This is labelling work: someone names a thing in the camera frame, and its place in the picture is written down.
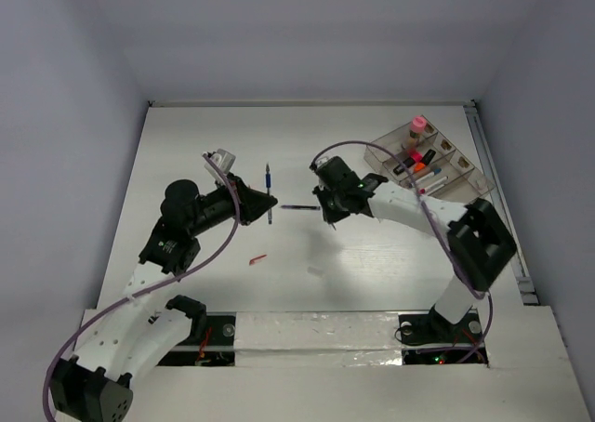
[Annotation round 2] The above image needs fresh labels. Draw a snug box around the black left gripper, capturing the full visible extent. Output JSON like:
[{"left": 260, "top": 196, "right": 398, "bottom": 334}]
[{"left": 188, "top": 172, "right": 277, "bottom": 236}]

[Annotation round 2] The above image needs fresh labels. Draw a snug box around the blue ballpoint pen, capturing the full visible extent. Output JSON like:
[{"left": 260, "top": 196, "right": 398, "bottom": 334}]
[{"left": 265, "top": 162, "right": 272, "bottom": 225}]

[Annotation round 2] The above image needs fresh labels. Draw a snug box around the red cap white marker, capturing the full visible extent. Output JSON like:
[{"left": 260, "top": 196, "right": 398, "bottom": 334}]
[{"left": 419, "top": 176, "right": 449, "bottom": 195}]

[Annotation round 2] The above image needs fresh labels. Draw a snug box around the pink cap black highlighter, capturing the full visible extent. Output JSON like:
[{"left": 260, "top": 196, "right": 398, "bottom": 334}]
[{"left": 393, "top": 149, "right": 422, "bottom": 175}]

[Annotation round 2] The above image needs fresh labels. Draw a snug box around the orange cap black highlighter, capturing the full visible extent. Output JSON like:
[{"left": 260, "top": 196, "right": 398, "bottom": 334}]
[{"left": 414, "top": 149, "right": 436, "bottom": 173}]

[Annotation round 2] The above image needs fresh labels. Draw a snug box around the blue cap white marker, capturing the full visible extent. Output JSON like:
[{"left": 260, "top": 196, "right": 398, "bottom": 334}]
[{"left": 411, "top": 167, "right": 442, "bottom": 186}]

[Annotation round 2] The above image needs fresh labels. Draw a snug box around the pink cap sticker bottle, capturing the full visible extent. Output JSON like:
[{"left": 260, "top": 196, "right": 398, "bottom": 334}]
[{"left": 406, "top": 115, "right": 428, "bottom": 148}]

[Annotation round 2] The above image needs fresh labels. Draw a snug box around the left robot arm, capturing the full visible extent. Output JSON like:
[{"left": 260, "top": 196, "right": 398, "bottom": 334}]
[{"left": 43, "top": 173, "right": 278, "bottom": 421}]

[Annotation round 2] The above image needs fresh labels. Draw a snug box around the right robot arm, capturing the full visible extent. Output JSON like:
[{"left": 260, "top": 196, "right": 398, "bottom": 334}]
[{"left": 311, "top": 156, "right": 517, "bottom": 340}]

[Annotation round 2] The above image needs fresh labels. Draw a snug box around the purple gel pen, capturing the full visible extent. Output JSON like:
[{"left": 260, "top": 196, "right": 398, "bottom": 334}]
[{"left": 280, "top": 204, "right": 321, "bottom": 211}]

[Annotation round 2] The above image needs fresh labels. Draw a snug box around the red pen cap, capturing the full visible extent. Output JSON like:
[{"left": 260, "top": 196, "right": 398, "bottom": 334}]
[{"left": 248, "top": 254, "right": 267, "bottom": 266}]

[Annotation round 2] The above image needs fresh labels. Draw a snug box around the clear acrylic organizer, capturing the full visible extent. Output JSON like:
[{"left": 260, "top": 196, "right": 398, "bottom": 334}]
[{"left": 364, "top": 116, "right": 495, "bottom": 203}]

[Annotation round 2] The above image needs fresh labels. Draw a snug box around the white foam front board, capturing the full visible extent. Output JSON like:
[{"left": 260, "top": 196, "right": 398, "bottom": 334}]
[{"left": 126, "top": 308, "right": 588, "bottom": 421}]

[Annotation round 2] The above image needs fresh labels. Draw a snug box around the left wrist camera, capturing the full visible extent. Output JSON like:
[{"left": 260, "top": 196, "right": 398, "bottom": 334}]
[{"left": 204, "top": 149, "right": 236, "bottom": 184}]

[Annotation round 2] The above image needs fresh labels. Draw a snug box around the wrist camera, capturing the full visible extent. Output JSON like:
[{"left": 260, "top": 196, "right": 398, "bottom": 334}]
[
  {"left": 204, "top": 149, "right": 236, "bottom": 184},
  {"left": 310, "top": 156, "right": 329, "bottom": 172}
]

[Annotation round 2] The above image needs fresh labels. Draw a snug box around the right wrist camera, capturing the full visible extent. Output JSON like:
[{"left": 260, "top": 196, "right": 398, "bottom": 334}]
[{"left": 310, "top": 156, "right": 329, "bottom": 172}]

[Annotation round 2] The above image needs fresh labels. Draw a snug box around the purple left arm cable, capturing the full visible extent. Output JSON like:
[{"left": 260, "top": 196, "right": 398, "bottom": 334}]
[{"left": 42, "top": 154, "right": 243, "bottom": 422}]

